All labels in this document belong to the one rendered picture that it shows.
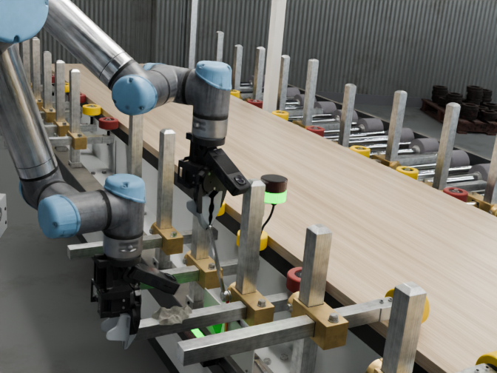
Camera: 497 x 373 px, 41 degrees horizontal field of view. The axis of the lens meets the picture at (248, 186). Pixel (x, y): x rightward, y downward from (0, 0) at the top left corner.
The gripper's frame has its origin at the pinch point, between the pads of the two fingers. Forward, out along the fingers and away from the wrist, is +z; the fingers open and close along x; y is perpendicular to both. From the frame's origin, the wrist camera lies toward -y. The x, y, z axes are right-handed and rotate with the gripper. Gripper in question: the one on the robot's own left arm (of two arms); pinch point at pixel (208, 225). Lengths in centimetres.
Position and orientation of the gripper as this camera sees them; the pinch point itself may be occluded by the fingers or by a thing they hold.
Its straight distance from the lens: 147.7
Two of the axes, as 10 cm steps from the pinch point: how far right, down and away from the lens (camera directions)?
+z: -1.0, 9.3, 3.4
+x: -6.6, 2.0, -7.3
